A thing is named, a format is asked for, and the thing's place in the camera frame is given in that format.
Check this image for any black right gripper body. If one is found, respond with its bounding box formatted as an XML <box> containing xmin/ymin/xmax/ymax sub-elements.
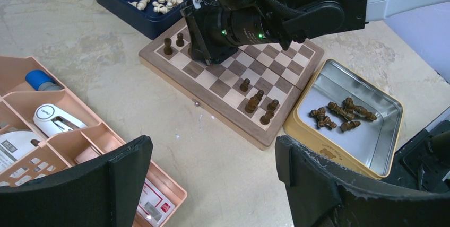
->
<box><xmin>181</xmin><ymin>1</ymin><xmax>279</xmax><ymax>65</ymax></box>

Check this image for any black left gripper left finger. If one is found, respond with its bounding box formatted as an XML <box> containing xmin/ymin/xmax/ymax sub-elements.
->
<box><xmin>1</xmin><ymin>135</ymin><xmax>153</xmax><ymax>226</ymax></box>

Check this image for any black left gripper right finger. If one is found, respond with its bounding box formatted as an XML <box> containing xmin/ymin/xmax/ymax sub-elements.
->
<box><xmin>274</xmin><ymin>135</ymin><xmax>449</xmax><ymax>226</ymax></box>

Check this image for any dark chess pawn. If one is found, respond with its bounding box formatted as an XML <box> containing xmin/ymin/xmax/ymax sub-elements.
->
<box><xmin>176</xmin><ymin>32</ymin><xmax>185</xmax><ymax>47</ymax></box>
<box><xmin>163</xmin><ymin>38</ymin><xmax>173</xmax><ymax>56</ymax></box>

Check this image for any dark chess piece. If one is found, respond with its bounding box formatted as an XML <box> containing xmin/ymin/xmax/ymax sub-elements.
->
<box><xmin>260</xmin><ymin>111</ymin><xmax>274</xmax><ymax>125</ymax></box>
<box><xmin>266</xmin><ymin>99</ymin><xmax>279</xmax><ymax>112</ymax></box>
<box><xmin>239</xmin><ymin>78</ymin><xmax>250</xmax><ymax>92</ymax></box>
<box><xmin>245</xmin><ymin>90</ymin><xmax>264</xmax><ymax>114</ymax></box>

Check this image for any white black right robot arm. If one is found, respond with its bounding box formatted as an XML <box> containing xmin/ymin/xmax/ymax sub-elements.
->
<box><xmin>181</xmin><ymin>0</ymin><xmax>449</xmax><ymax>65</ymax></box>

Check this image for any dark chess pawn on board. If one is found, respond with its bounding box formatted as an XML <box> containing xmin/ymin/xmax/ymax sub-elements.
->
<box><xmin>176</xmin><ymin>32</ymin><xmax>185</xmax><ymax>47</ymax></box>

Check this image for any dark chess piece on board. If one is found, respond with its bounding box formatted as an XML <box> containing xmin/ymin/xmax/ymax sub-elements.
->
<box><xmin>260</xmin><ymin>111</ymin><xmax>274</xmax><ymax>125</ymax></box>
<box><xmin>239</xmin><ymin>78</ymin><xmax>250</xmax><ymax>92</ymax></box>
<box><xmin>245</xmin><ymin>90</ymin><xmax>264</xmax><ymax>114</ymax></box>

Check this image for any wooden chess board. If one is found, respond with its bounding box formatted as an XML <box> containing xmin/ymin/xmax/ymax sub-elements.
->
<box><xmin>139</xmin><ymin>20</ymin><xmax>324</xmax><ymax>150</ymax></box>

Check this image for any pile of dark chess pieces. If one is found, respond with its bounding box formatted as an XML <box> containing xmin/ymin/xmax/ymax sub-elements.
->
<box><xmin>309</xmin><ymin>97</ymin><xmax>378</xmax><ymax>132</ymax></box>

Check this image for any metal gold-rimmed tin tray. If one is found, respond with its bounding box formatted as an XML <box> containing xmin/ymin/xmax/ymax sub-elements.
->
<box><xmin>283</xmin><ymin>59</ymin><xmax>403</xmax><ymax>179</ymax></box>

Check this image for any orange plastic basket tray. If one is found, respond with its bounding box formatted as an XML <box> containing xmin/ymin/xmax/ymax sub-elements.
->
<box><xmin>1</xmin><ymin>56</ymin><xmax>187</xmax><ymax>226</ymax></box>

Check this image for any white stapler in basket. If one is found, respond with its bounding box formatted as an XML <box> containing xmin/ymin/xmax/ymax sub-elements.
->
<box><xmin>33</xmin><ymin>103</ymin><xmax>87</xmax><ymax>137</ymax></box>

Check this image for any blue capped glue stick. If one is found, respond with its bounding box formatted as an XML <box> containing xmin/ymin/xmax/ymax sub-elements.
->
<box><xmin>25</xmin><ymin>69</ymin><xmax>63</xmax><ymax>91</ymax></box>

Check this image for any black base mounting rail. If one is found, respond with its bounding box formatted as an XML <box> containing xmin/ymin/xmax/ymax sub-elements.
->
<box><xmin>382</xmin><ymin>108</ymin><xmax>449</xmax><ymax>194</ymax></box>

